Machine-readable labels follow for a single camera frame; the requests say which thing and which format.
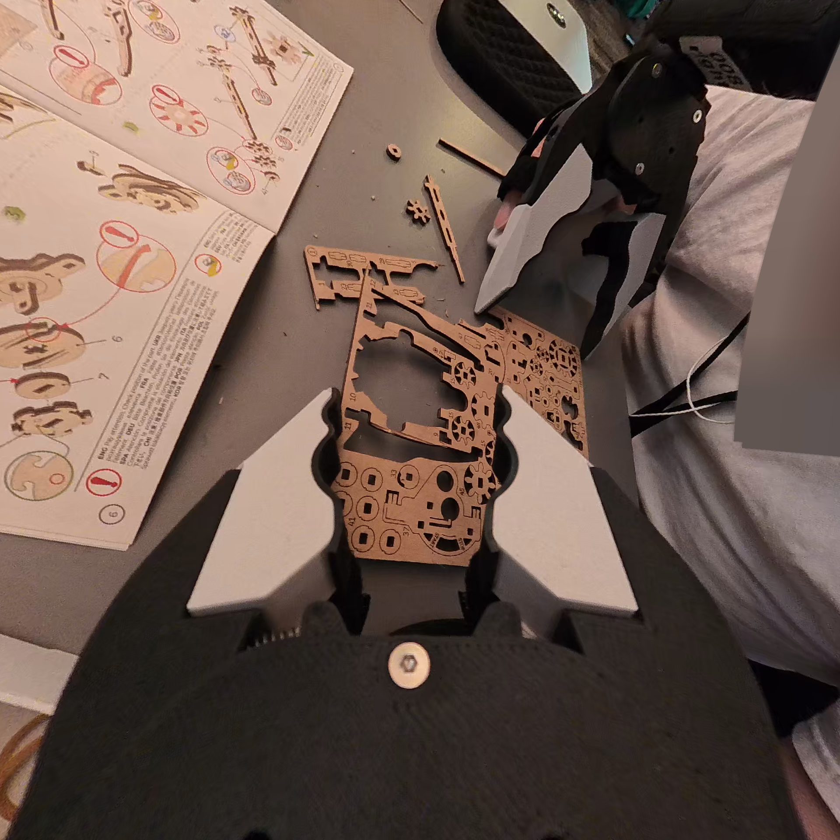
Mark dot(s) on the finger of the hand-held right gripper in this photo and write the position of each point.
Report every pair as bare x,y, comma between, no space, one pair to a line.
640,256
525,249

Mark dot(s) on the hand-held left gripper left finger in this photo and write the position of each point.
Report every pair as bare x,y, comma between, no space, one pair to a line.
269,525

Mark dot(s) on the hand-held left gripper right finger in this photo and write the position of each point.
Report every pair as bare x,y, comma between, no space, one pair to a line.
558,525

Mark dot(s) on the slotted wooden stick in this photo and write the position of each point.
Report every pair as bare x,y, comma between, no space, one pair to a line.
446,229

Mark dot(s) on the wooden sheet with round parts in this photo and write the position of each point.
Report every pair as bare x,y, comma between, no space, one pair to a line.
387,459

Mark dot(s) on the person's right hand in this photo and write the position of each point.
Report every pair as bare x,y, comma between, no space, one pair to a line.
506,213

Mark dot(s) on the thin wooden strip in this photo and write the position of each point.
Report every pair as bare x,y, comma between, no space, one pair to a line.
472,156

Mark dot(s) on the small wooden star gear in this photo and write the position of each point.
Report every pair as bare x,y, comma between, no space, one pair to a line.
417,211

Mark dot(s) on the white rounded device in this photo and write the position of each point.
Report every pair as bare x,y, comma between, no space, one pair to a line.
538,39

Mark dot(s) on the white cardboard box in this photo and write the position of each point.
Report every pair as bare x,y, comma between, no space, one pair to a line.
33,669

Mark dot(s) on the open instruction booklet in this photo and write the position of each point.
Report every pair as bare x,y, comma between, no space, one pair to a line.
164,197

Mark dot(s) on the small wooden frame offcut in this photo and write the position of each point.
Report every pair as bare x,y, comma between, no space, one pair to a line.
315,262

